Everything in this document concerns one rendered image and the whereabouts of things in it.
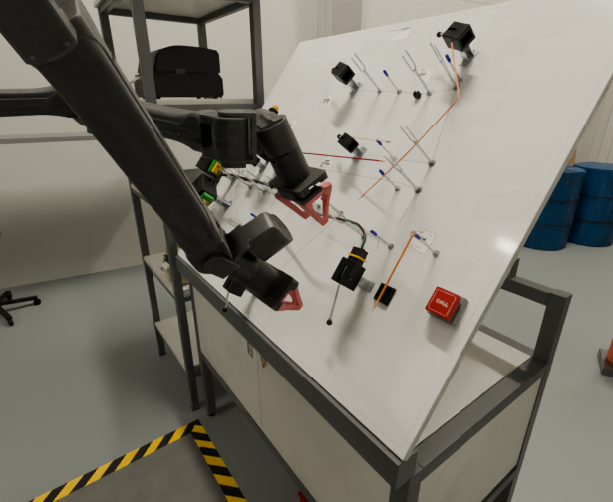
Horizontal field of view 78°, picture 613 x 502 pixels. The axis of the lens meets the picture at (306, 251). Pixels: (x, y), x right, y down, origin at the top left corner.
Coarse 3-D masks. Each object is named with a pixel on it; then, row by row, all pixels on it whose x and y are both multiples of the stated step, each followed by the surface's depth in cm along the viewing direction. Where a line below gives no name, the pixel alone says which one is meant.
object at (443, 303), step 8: (440, 288) 71; (432, 296) 71; (440, 296) 70; (448, 296) 69; (456, 296) 68; (432, 304) 71; (440, 304) 70; (448, 304) 69; (456, 304) 68; (432, 312) 70; (440, 312) 69; (448, 312) 68; (448, 320) 68
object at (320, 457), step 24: (264, 360) 113; (264, 384) 119; (288, 384) 104; (264, 408) 123; (288, 408) 108; (312, 408) 96; (264, 432) 128; (288, 432) 112; (312, 432) 99; (336, 432) 89; (288, 456) 116; (312, 456) 102; (336, 456) 92; (360, 456) 83; (312, 480) 106; (336, 480) 94; (360, 480) 85; (384, 480) 78
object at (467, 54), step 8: (456, 24) 88; (464, 24) 86; (440, 32) 94; (448, 32) 89; (456, 32) 87; (464, 32) 86; (472, 32) 86; (448, 40) 89; (456, 40) 86; (464, 40) 88; (472, 40) 88; (456, 48) 89; (464, 48) 88; (464, 56) 92; (472, 56) 92; (464, 64) 93
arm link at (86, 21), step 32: (0, 0) 24; (32, 0) 25; (64, 0) 31; (0, 32) 26; (32, 32) 26; (64, 32) 27; (96, 32) 32; (32, 64) 28; (64, 64) 31; (96, 64) 32; (64, 96) 33; (96, 96) 34; (128, 96) 35; (96, 128) 36; (128, 128) 37; (128, 160) 40; (160, 160) 41; (160, 192) 44; (192, 192) 48; (192, 224) 50; (192, 256) 54
